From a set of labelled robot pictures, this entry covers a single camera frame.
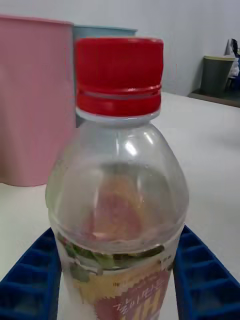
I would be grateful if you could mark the grey plastic bin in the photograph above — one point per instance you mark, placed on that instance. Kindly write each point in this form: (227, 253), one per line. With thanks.
(216, 75)

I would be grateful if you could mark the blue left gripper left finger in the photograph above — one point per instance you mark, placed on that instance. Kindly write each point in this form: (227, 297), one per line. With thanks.
(27, 282)

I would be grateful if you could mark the pale blue plastic bin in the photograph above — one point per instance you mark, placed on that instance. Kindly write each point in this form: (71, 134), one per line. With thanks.
(102, 31)

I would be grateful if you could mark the pink plastic bin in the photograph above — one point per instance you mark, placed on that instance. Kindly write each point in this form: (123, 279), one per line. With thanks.
(32, 100)

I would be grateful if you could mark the clear plastic bottle red cap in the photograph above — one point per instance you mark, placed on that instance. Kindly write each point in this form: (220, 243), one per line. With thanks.
(117, 190)

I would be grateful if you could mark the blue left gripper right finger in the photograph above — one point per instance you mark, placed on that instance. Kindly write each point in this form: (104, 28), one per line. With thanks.
(207, 280)

